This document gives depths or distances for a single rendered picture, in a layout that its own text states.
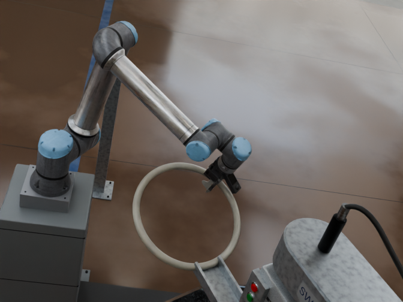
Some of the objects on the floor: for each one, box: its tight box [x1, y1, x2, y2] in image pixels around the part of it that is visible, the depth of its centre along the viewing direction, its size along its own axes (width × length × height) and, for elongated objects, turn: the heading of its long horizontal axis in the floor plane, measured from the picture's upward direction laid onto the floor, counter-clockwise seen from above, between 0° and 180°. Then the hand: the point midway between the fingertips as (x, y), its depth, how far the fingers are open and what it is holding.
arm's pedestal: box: [0, 164, 95, 302], centre depth 292 cm, size 50×50×85 cm
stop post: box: [92, 78, 121, 201], centre depth 366 cm, size 20×20×109 cm
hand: (211, 188), depth 252 cm, fingers closed on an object, 5 cm apart
